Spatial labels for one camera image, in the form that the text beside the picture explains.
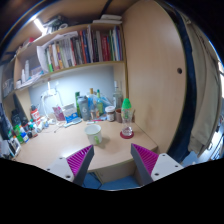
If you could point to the white bottle on shelf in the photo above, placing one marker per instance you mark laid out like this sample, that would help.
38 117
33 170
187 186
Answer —
27 70

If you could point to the red white canister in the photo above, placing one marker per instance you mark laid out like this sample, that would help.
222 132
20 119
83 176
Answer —
35 115

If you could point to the beige curtain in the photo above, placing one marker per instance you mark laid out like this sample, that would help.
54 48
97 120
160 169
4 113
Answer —
208 87

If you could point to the clear glass liquor bottle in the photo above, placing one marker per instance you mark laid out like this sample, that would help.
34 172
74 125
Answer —
117 96

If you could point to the grey shaker bottle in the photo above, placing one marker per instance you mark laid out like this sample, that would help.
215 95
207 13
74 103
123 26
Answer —
84 109

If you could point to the white-lidded dark jar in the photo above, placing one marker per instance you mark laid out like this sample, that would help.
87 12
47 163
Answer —
110 113

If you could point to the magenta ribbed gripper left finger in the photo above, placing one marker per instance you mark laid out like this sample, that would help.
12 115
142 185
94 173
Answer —
79 163

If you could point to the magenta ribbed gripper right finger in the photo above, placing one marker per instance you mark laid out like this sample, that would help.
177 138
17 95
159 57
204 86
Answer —
145 161

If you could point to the blue white tissue box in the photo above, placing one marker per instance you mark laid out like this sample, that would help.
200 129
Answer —
70 112

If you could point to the fluorescent tube light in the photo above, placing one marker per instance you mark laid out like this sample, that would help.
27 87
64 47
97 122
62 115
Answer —
39 25

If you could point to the row of books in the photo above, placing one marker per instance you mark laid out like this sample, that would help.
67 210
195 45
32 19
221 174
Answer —
85 46

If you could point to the white paper cup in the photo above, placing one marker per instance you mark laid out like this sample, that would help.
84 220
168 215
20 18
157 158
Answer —
93 133

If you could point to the brown ceramic mug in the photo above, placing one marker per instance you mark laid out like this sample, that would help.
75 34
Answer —
118 115

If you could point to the stack of white papers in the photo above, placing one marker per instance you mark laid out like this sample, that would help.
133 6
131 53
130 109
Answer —
33 79

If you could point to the magenta patterned pouch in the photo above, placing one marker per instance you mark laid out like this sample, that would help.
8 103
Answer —
59 113

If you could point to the green-capped clear water bottle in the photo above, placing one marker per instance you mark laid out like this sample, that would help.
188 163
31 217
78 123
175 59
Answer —
126 114

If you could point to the dark green tall bottle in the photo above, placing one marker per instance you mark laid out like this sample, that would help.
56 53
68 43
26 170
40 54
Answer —
77 94

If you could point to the red round coaster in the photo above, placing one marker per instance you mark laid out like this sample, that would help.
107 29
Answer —
126 135

